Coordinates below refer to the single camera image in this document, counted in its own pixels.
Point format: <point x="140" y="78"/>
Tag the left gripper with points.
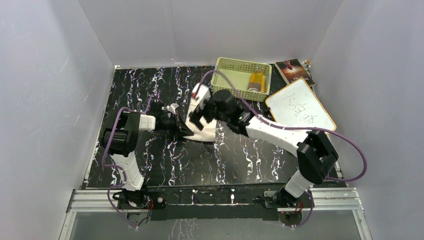
<point x="180" y="127"/>

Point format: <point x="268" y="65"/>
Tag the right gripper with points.
<point x="195" y="116"/>

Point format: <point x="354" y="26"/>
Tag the cream white towel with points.
<point x="207" y="134"/>

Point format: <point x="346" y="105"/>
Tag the light green plastic basket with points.
<point x="239" y="73"/>

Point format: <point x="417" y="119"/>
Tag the brown and yellow towel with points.
<point x="257" y="82"/>

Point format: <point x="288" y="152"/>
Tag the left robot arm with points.
<point x="119" y="137"/>

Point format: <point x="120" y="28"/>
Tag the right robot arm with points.
<point x="315" y="154"/>

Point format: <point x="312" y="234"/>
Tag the dark cover book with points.
<point x="293" y="70"/>

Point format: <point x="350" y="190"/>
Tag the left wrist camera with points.
<point x="172" y="109"/>

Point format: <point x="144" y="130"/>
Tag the whiteboard with wooden frame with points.
<point x="296" y="105"/>

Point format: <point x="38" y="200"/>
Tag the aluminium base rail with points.
<point x="336" y="198"/>

